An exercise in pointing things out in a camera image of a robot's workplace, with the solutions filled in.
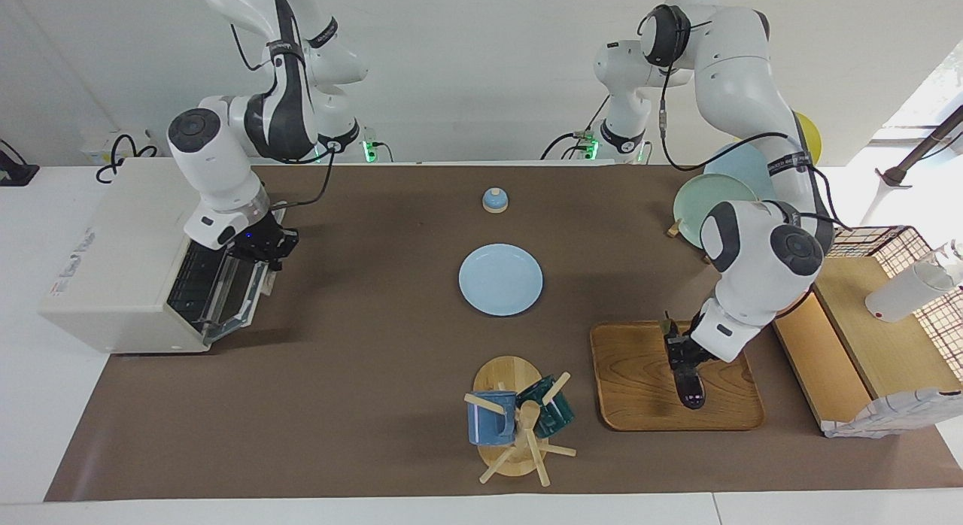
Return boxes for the dark purple eggplant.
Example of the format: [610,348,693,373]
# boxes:
[658,318,708,411]

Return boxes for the glass oven door with handle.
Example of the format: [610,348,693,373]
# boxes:
[167,239,275,345]

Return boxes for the cream toaster oven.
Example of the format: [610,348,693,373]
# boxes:
[39,160,275,354]

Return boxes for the wooden serving tray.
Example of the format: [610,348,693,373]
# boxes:
[589,320,765,432]

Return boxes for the brown table mat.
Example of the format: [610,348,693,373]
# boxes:
[44,164,963,502]

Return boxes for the wooden plate rack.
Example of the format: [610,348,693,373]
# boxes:
[667,218,715,264]

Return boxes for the dark green ceramic mug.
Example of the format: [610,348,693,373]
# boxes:
[516,375,576,439]

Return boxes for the pale green racked plate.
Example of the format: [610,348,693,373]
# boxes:
[673,173,759,249]

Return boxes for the wooden mug tree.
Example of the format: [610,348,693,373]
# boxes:
[463,356,578,487]

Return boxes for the light blue racked plate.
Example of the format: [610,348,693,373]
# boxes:
[703,141,779,202]

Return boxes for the blue ceramic mug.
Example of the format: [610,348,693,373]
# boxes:
[466,390,518,446]

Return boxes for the white checked cloth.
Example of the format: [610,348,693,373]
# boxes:
[822,388,963,439]

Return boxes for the white tumbler cup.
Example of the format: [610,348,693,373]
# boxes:
[865,243,963,323]

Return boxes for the yellow racked plate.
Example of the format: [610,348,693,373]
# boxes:
[794,111,822,165]

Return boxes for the black desk device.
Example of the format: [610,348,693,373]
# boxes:
[0,139,40,187]

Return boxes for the dark metal pole stand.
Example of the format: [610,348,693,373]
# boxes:
[876,104,963,187]

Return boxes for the black coiled cable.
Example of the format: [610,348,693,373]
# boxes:
[96,134,159,184]

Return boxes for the white wall socket strip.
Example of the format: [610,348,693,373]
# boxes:
[81,130,151,165]

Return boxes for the wooden wire shelf unit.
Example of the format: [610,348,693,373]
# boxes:
[758,226,963,439]

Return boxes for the black arm base cable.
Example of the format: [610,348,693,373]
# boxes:
[540,96,612,161]

